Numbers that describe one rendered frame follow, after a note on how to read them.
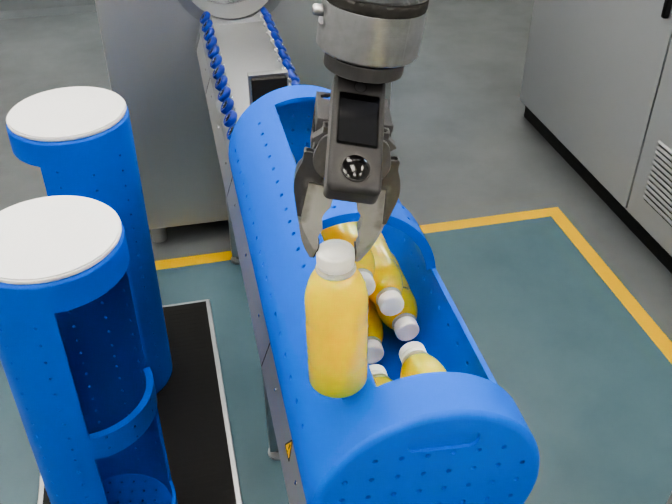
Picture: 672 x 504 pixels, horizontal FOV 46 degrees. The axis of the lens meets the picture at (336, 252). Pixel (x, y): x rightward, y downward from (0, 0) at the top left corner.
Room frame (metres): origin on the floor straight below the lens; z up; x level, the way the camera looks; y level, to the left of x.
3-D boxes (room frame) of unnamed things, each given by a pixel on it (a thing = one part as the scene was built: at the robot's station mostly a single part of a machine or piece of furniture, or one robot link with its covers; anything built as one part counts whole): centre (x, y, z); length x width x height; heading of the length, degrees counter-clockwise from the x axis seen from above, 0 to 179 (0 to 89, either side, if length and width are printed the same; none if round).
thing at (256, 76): (1.83, 0.17, 1.00); 0.10 x 0.04 x 0.15; 103
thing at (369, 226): (0.66, -0.03, 1.44); 0.06 x 0.03 x 0.09; 2
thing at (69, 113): (1.72, 0.65, 1.03); 0.28 x 0.28 x 0.01
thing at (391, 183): (0.64, -0.04, 1.49); 0.05 x 0.02 x 0.09; 92
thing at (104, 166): (1.72, 0.65, 0.59); 0.28 x 0.28 x 0.88
